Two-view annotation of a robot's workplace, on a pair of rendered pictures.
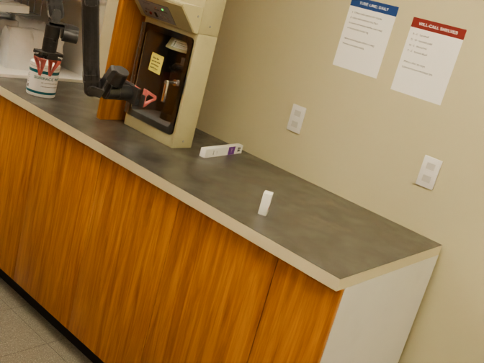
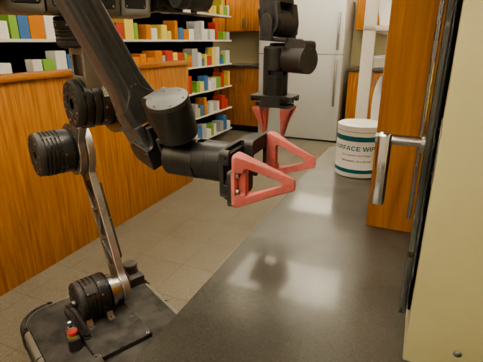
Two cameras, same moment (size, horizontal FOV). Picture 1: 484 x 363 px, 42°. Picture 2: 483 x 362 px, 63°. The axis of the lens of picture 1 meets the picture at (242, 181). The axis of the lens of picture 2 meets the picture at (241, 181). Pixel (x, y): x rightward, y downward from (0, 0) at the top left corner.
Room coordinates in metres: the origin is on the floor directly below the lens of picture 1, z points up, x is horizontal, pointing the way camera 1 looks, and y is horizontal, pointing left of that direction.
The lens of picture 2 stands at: (2.20, -0.01, 1.31)
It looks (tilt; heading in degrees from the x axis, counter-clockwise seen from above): 20 degrees down; 76
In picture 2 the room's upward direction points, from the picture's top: straight up
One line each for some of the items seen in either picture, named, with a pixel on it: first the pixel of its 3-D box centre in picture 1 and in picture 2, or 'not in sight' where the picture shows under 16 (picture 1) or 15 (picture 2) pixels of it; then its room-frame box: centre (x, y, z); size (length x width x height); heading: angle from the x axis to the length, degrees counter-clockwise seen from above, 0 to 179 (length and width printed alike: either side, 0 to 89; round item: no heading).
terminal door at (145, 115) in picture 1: (158, 78); (427, 132); (2.57, 0.44, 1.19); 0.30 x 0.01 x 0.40; 52
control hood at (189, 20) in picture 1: (163, 10); not in sight; (2.53, 0.47, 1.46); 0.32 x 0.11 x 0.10; 53
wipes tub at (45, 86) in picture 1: (42, 78); (359, 147); (2.80, 0.99, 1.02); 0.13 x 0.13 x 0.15
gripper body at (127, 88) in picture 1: (124, 92); (223, 161); (2.30, 0.51, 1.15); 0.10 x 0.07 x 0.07; 52
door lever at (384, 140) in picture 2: (168, 91); (395, 168); (2.48, 0.38, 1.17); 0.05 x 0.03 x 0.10; 142
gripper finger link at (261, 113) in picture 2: (44, 64); (270, 116); (2.49, 0.89, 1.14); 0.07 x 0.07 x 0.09; 53
